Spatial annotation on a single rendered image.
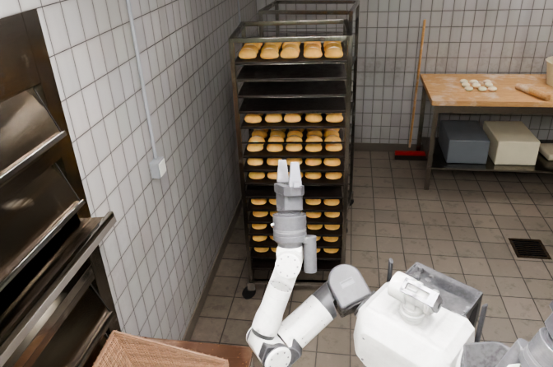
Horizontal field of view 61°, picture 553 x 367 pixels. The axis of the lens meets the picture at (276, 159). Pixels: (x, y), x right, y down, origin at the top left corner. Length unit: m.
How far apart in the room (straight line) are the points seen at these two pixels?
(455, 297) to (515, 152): 3.47
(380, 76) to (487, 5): 1.16
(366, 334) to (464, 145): 3.47
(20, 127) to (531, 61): 4.59
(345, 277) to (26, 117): 1.05
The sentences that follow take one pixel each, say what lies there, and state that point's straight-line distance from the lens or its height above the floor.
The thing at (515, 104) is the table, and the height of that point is 0.87.
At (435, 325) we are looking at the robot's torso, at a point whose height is 1.39.
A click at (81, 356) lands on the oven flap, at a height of 0.95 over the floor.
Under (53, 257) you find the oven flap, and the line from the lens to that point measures 1.64.
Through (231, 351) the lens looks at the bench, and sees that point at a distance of 2.29.
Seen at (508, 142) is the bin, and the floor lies 0.46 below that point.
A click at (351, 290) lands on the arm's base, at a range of 1.35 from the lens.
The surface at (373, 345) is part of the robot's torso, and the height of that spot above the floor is 1.33.
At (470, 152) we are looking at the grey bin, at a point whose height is 0.35.
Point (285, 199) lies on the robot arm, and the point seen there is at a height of 1.68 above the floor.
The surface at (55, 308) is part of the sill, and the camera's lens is 1.80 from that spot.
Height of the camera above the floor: 2.30
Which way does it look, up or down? 27 degrees down
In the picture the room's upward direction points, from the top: 3 degrees counter-clockwise
